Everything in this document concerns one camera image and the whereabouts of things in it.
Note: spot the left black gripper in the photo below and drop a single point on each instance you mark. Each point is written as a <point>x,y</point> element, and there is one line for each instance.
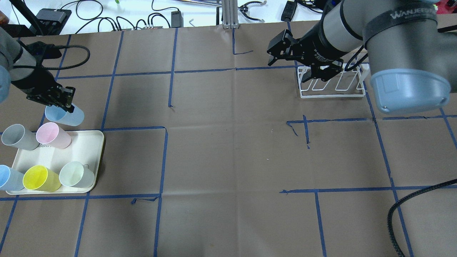
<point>33,83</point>

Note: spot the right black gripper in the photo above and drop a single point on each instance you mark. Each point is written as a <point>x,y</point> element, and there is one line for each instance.
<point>311,46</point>

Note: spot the light blue plastic cup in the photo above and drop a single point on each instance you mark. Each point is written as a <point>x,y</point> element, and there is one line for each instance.
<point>58,115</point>

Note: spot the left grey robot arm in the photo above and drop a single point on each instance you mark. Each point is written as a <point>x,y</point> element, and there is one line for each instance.
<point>21,69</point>

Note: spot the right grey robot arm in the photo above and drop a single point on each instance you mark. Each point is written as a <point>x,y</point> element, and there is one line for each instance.
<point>412,62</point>

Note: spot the pink plastic cup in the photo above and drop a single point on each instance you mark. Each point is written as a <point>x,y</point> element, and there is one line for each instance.
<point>51,134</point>

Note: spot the grey plastic cup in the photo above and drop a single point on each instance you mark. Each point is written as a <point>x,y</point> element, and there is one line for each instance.
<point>18,136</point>

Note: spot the pale green plastic cup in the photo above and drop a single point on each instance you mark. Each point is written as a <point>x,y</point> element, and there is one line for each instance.
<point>76,174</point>

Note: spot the yellow plastic cup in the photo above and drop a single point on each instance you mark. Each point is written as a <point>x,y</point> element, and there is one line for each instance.
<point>41,178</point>

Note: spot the cream plastic tray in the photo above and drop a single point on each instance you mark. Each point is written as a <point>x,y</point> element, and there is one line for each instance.
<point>86,148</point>

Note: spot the black usb hub box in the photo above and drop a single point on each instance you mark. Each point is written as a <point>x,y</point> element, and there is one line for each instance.
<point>58,16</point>

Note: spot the black power adapter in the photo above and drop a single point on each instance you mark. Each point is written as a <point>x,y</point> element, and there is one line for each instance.
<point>176,19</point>

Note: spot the aluminium frame post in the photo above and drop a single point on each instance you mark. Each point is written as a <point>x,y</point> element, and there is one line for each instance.
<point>230,14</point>

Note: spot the white wire cup rack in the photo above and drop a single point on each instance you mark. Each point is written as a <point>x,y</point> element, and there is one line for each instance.
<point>347,84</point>

